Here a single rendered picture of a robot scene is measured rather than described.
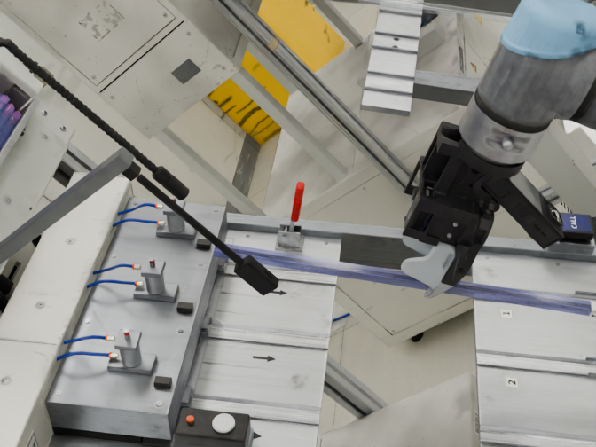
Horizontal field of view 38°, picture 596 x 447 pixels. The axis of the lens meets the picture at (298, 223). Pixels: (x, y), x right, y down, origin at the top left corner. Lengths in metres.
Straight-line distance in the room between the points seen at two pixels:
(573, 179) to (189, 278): 0.71
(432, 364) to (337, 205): 0.58
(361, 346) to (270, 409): 1.76
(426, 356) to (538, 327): 1.41
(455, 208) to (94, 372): 0.43
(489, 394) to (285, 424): 0.24
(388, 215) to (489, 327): 1.11
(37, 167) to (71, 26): 0.91
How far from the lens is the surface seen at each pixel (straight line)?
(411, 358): 2.55
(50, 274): 1.07
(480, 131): 0.81
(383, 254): 1.21
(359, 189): 2.13
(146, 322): 1.02
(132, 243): 1.11
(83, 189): 0.84
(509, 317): 1.13
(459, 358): 2.43
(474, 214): 0.86
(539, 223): 0.89
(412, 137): 2.03
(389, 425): 1.47
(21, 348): 0.99
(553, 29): 0.75
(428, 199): 0.85
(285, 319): 1.09
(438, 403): 1.43
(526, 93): 0.78
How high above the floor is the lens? 1.54
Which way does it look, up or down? 26 degrees down
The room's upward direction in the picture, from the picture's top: 48 degrees counter-clockwise
